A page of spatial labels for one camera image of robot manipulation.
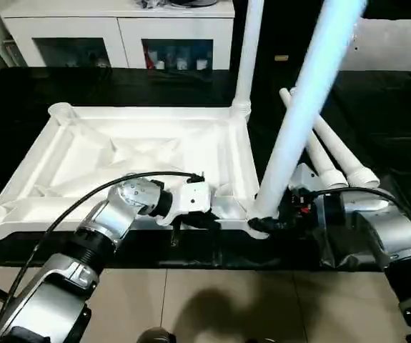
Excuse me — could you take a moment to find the white plastic table leg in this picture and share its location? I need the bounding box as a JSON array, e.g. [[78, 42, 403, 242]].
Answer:
[[232, 0, 265, 121], [253, 0, 367, 221], [278, 87, 349, 189], [289, 87, 380, 189]]

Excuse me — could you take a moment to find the white plastic table top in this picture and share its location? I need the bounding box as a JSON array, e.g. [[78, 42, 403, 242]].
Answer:
[[0, 101, 276, 244]]

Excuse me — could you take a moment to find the black robot foot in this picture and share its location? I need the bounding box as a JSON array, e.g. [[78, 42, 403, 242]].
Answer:
[[137, 327, 177, 343]]

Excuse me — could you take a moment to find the black work mat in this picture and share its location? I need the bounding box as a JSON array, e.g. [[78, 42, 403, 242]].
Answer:
[[0, 66, 411, 271]]

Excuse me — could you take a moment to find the black cabinet with gold label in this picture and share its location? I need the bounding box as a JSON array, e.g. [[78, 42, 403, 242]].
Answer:
[[232, 0, 356, 72]]

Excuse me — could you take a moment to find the grey cushion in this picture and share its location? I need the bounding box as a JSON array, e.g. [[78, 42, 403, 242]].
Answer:
[[337, 16, 411, 72]]

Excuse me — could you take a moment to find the grey round helmet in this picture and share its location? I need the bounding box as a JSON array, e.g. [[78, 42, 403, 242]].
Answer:
[[171, 0, 219, 8]]

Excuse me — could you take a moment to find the dark clutter pile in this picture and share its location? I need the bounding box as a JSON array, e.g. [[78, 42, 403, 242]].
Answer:
[[139, 0, 172, 10]]

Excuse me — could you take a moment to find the white glass-door cabinet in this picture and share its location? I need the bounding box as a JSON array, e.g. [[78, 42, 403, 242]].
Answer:
[[0, 0, 235, 71]]

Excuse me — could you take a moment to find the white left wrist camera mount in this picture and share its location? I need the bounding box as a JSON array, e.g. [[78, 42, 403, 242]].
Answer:
[[157, 182, 213, 227]]

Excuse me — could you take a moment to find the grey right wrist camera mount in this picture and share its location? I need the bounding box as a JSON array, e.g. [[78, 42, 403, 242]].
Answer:
[[290, 162, 320, 190]]

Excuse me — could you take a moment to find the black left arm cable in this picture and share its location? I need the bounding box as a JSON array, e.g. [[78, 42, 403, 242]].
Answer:
[[0, 171, 206, 333]]

